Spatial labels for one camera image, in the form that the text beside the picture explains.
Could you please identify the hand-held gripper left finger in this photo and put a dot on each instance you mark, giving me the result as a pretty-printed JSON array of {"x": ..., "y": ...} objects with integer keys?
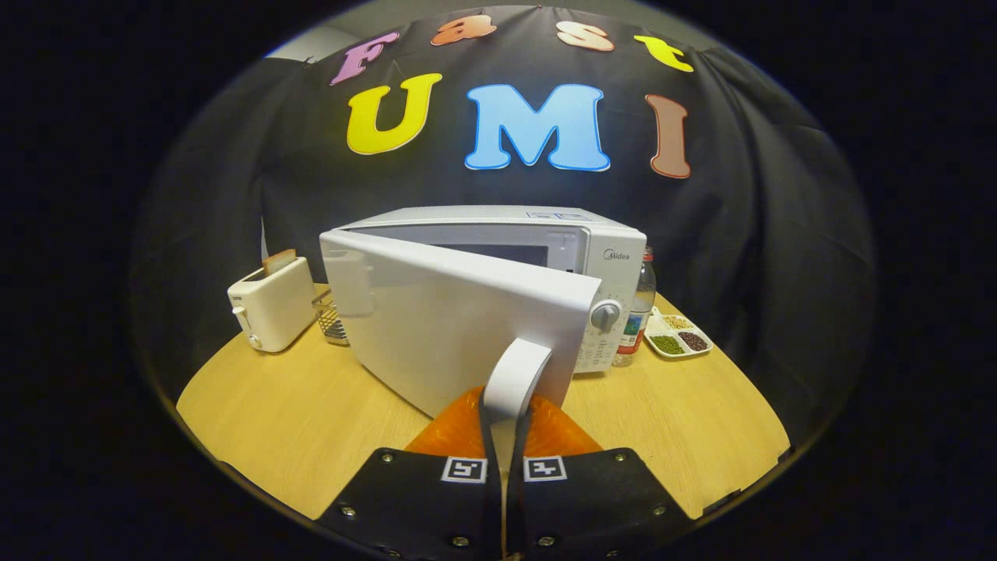
[{"x": 420, "y": 506}]

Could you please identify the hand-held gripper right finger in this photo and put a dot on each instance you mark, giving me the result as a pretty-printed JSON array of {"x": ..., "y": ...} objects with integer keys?
[{"x": 592, "y": 506}]

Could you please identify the white microwave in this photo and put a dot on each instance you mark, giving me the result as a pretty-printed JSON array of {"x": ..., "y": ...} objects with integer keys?
[{"x": 436, "y": 327}]

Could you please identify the white divided bean tray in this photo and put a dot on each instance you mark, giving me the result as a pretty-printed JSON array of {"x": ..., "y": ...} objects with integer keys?
[{"x": 658, "y": 331}]

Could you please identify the clear plastic bottle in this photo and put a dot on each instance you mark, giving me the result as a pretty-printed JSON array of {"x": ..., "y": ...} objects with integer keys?
[{"x": 637, "y": 319}]

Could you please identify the white toaster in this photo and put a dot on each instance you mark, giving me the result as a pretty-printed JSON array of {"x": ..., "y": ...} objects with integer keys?
[{"x": 273, "y": 308}]

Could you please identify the toast slice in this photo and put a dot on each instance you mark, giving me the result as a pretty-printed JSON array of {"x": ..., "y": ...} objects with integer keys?
[{"x": 279, "y": 261}]

